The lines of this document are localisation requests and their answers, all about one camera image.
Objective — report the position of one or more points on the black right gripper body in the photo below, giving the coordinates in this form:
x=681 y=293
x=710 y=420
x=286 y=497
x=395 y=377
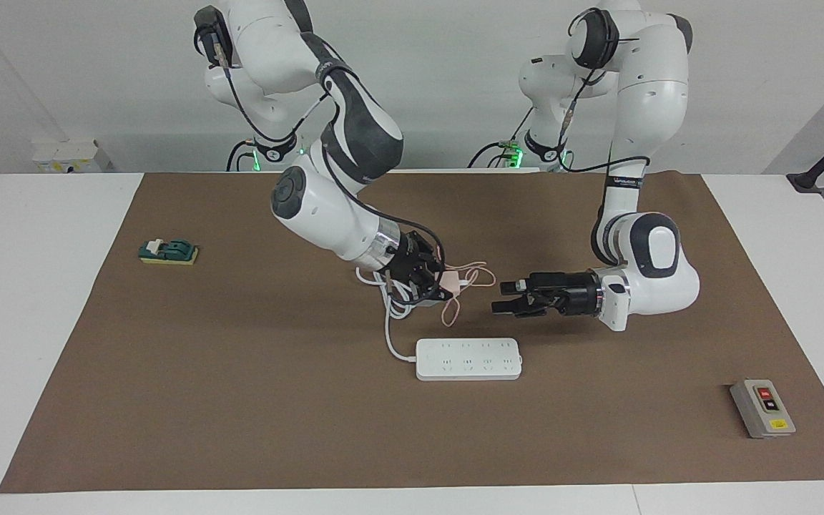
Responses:
x=415 y=257

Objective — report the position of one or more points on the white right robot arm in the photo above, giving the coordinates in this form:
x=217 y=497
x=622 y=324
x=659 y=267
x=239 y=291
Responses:
x=326 y=207

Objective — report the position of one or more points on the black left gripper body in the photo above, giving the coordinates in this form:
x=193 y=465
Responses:
x=569 y=293

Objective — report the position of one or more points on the grey on-off switch box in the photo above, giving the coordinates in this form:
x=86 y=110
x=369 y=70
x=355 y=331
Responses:
x=762 y=409

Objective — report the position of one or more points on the green knife switch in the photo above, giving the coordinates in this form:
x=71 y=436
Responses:
x=172 y=252

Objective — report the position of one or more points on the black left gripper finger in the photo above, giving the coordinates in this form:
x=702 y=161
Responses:
x=516 y=287
x=512 y=307

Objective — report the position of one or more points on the pink charger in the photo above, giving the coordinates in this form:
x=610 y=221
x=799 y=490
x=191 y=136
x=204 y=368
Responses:
x=457 y=279

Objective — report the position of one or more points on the brown table mat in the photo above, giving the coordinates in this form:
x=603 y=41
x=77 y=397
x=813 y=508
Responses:
x=240 y=429

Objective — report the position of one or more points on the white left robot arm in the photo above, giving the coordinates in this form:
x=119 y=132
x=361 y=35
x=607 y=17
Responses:
x=648 y=107

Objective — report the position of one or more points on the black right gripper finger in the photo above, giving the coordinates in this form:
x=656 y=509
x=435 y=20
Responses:
x=420 y=297
x=440 y=290

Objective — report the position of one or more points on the white wall box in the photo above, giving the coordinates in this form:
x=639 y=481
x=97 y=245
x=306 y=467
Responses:
x=69 y=156

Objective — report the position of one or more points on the white power strip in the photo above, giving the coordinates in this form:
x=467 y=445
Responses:
x=469 y=359

